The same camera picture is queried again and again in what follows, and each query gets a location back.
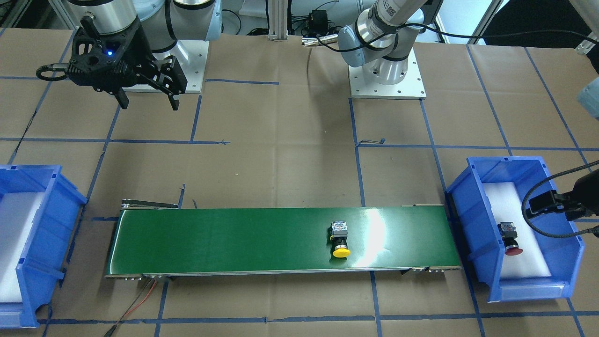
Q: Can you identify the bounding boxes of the white foam pad source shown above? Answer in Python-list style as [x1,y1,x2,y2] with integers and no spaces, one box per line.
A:
[483,182,551,280]

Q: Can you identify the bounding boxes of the aluminium frame post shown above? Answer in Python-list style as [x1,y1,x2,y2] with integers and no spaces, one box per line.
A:
[266,0,291,41]

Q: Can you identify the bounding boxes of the white foam pad destination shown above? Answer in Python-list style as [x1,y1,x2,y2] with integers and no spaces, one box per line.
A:
[0,192,45,303]

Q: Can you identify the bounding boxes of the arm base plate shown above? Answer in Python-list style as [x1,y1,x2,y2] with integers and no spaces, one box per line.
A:
[347,49,427,100]
[121,40,209,94]

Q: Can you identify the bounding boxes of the empty blue bin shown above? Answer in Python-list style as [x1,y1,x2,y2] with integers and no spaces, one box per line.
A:
[0,165,88,329]

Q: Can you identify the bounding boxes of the yellow push button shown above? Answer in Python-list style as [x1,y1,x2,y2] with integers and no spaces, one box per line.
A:
[329,220,351,258]

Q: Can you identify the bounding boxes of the red black conveyor wires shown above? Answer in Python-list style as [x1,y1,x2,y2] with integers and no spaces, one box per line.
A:
[103,277,160,337]

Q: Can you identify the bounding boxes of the green conveyor belt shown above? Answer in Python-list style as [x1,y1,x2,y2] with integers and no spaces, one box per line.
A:
[105,205,461,278]

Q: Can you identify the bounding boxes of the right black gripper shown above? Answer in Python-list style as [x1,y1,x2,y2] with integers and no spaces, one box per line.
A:
[66,15,188,111]

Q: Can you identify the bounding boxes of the blue bin with buttons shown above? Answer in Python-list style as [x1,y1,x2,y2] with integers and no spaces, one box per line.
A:
[447,156,584,303]

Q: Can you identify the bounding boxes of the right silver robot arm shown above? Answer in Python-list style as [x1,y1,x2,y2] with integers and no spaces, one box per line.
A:
[61,0,222,110]

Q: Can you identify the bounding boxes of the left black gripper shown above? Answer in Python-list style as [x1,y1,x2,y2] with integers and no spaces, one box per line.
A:
[526,171,599,220]

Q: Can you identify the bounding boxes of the black braided cable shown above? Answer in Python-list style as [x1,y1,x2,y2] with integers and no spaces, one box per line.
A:
[521,159,599,238]

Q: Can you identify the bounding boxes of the black power adapter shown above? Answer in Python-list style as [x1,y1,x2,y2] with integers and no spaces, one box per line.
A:
[307,9,329,35]

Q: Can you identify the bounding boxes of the red push button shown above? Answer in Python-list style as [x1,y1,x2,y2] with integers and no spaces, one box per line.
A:
[497,222,523,256]

